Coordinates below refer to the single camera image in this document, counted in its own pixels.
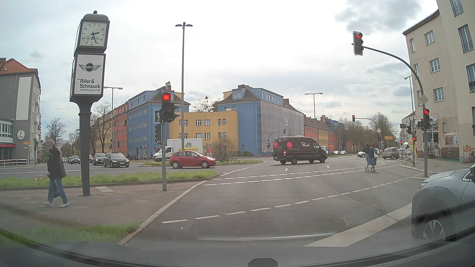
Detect bare bush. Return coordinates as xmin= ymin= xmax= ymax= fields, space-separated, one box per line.
xmin=212 ymin=137 xmax=236 ymax=162

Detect blue building with grey roof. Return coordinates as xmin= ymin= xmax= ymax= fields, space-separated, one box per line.
xmin=214 ymin=84 xmax=305 ymax=156

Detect yellow building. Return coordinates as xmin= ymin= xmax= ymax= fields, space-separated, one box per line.
xmin=168 ymin=110 xmax=239 ymax=156

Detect red small car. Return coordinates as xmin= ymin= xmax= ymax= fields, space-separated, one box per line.
xmin=169 ymin=150 xmax=216 ymax=169

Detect white box lorry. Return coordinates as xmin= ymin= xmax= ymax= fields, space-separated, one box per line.
xmin=152 ymin=138 xmax=204 ymax=161

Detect black van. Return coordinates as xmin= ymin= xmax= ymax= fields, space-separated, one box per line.
xmin=273 ymin=136 xmax=328 ymax=165

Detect grey asphalt road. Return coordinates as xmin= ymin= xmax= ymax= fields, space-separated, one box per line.
xmin=0 ymin=154 xmax=433 ymax=250

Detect row of coloured buildings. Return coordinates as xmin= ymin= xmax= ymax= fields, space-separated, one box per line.
xmin=303 ymin=114 xmax=346 ymax=152

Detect red brick building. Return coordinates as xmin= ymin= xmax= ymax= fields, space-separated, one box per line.
xmin=113 ymin=101 xmax=130 ymax=156

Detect car's own bonnet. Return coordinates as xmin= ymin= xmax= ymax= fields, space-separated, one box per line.
xmin=0 ymin=227 xmax=475 ymax=267

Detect group of bare trees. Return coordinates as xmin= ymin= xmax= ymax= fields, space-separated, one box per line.
xmin=338 ymin=112 xmax=398 ymax=153

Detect person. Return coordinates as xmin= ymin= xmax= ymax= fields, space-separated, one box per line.
xmin=43 ymin=140 xmax=70 ymax=208
xmin=368 ymin=144 xmax=378 ymax=173
xmin=362 ymin=142 xmax=371 ymax=171

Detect grass median strip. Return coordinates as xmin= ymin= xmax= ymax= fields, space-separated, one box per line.
xmin=0 ymin=169 xmax=218 ymax=189

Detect bare tree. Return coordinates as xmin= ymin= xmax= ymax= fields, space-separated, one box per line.
xmin=90 ymin=101 xmax=113 ymax=154
xmin=45 ymin=117 xmax=67 ymax=147

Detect paved traffic island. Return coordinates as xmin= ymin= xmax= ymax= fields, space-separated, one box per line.
xmin=0 ymin=180 xmax=208 ymax=232

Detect beige car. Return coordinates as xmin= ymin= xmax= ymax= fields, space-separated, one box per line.
xmin=382 ymin=147 xmax=402 ymax=160

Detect road markings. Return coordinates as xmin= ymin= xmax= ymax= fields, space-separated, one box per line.
xmin=0 ymin=160 xmax=427 ymax=248

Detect clock pillar with advertising sign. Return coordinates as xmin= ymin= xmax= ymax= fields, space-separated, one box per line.
xmin=69 ymin=10 xmax=110 ymax=197

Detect grass verge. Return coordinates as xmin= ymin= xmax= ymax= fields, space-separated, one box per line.
xmin=0 ymin=221 xmax=141 ymax=245

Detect pavement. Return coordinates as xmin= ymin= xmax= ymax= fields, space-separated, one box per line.
xmin=397 ymin=157 xmax=475 ymax=174

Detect beige multi-storey building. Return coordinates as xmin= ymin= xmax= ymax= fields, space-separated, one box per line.
xmin=402 ymin=0 xmax=475 ymax=162

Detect grey car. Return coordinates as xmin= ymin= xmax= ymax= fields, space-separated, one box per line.
xmin=411 ymin=163 xmax=475 ymax=242

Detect traffic light on grey post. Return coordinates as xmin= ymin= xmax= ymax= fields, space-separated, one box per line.
xmin=155 ymin=91 xmax=181 ymax=192

